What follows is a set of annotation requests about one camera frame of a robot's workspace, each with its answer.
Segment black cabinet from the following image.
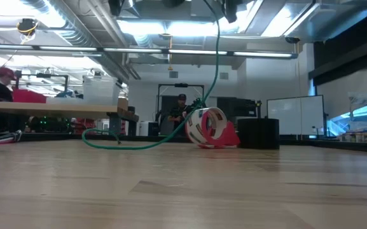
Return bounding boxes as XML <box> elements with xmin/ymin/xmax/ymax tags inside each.
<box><xmin>216</xmin><ymin>97</ymin><xmax>258</xmax><ymax>123</ymax></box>

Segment red plastic bin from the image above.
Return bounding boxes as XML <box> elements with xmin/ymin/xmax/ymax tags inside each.
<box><xmin>12</xmin><ymin>88</ymin><xmax>48</xmax><ymax>104</ymax></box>

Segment long ceiling light bar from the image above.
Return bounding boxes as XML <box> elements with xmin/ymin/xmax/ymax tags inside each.
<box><xmin>0</xmin><ymin>43</ymin><xmax>299</xmax><ymax>60</ymax></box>

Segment black gantry frame with camera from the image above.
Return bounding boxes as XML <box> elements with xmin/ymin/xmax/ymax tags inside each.
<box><xmin>156</xmin><ymin>83</ymin><xmax>205</xmax><ymax>128</ymax></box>
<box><xmin>13</xmin><ymin>69</ymin><xmax>70</xmax><ymax>95</ymax></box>

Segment white cable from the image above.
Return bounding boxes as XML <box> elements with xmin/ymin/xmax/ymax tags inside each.
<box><xmin>0</xmin><ymin>132</ymin><xmax>23</xmax><ymax>146</ymax></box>

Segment white whiteboard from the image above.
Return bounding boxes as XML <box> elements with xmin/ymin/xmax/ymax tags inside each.
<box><xmin>267</xmin><ymin>94</ymin><xmax>326</xmax><ymax>137</ymax></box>

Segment wood top metal workbench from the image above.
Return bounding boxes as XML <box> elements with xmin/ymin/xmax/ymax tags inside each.
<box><xmin>0</xmin><ymin>101</ymin><xmax>140</xmax><ymax>137</ymax></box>

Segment clear plastic storage bin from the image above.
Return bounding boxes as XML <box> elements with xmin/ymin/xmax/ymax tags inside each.
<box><xmin>82</xmin><ymin>75</ymin><xmax>123</xmax><ymax>106</ymax></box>

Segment red tape dispenser white tape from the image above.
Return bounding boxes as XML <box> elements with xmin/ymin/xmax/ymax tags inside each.
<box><xmin>184</xmin><ymin>107</ymin><xmax>241</xmax><ymax>149</ymax></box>

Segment white and black box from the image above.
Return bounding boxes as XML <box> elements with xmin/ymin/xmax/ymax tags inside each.
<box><xmin>138</xmin><ymin>120</ymin><xmax>160</xmax><ymax>137</ymax></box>

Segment black aluminium table frame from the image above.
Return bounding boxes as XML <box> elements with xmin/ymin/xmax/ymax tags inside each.
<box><xmin>0</xmin><ymin>130</ymin><xmax>367</xmax><ymax>154</ymax></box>

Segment cardboard box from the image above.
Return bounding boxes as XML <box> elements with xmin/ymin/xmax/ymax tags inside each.
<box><xmin>116</xmin><ymin>97</ymin><xmax>130</xmax><ymax>111</ymax></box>

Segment yellow ceiling pull cord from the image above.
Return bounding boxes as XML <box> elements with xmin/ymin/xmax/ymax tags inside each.
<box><xmin>167</xmin><ymin>35</ymin><xmax>174</xmax><ymax>71</ymax></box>

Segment black computers with green lights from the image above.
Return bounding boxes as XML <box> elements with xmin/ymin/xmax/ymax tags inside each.
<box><xmin>27</xmin><ymin>116</ymin><xmax>74</xmax><ymax>134</ymax></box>

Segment black yellow ceiling cord reel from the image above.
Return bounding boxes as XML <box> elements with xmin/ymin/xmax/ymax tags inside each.
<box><xmin>16</xmin><ymin>18</ymin><xmax>40</xmax><ymax>44</ymax></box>

